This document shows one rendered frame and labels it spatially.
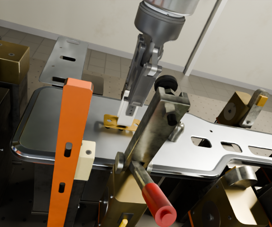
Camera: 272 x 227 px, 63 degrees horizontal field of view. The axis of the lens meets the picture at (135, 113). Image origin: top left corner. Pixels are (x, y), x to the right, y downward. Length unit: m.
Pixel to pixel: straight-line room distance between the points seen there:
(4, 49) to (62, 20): 2.56
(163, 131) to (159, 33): 0.15
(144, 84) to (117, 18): 2.68
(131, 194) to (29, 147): 0.20
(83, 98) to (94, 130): 0.24
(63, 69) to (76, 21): 2.46
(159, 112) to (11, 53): 0.40
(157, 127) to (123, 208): 0.14
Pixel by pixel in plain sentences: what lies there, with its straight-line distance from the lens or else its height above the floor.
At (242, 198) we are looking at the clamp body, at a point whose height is 1.07.
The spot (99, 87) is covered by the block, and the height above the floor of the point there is 0.98.
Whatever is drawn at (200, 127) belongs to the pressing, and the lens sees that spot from 0.62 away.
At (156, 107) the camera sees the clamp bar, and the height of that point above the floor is 1.20.
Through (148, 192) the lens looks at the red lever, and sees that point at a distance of 0.26.
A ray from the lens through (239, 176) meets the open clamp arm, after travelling 0.40.
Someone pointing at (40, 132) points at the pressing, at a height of 1.00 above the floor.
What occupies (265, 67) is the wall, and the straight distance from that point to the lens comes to 3.95.
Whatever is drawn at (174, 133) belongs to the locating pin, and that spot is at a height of 1.02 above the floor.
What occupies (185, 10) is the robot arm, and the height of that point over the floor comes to 1.28.
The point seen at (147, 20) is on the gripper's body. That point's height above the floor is 1.25.
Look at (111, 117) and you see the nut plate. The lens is 0.49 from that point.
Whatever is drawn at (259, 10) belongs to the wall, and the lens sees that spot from 3.47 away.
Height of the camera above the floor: 1.33
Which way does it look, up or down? 37 degrees down
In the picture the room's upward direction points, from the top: 21 degrees clockwise
